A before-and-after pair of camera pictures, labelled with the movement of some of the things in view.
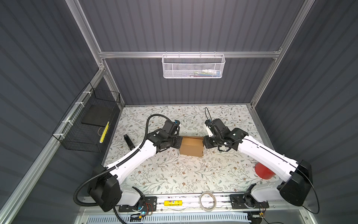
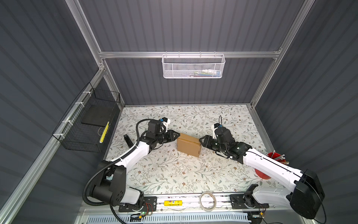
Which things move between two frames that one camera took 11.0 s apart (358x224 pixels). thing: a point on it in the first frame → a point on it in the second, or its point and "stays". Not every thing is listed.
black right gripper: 206,143 → 206,141
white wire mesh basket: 193,66 stays
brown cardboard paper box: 192,146 stays
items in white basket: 206,73 stays
